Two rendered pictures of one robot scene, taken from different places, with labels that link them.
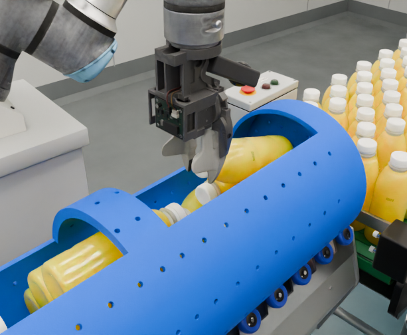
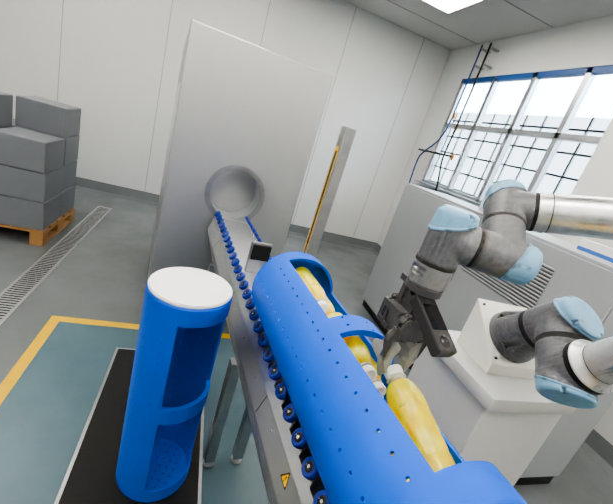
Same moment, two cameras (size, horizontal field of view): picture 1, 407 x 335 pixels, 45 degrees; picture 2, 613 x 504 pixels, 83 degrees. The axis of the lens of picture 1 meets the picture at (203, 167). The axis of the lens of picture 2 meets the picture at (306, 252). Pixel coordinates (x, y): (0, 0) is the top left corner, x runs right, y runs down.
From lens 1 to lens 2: 0.90 m
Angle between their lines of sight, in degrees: 95
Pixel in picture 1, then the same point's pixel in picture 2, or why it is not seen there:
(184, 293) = (305, 343)
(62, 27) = (554, 344)
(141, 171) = not seen: outside the picture
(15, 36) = (533, 328)
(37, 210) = (442, 405)
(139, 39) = not seen: outside the picture
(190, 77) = (403, 293)
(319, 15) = not seen: outside the picture
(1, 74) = (509, 338)
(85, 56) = (543, 369)
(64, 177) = (464, 410)
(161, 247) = (328, 329)
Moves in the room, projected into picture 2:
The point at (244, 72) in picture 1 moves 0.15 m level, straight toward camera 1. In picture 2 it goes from (427, 331) to (352, 293)
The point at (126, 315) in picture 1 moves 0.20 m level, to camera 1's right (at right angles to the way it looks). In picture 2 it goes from (301, 319) to (260, 353)
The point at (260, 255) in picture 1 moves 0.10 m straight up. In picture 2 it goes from (319, 394) to (335, 354)
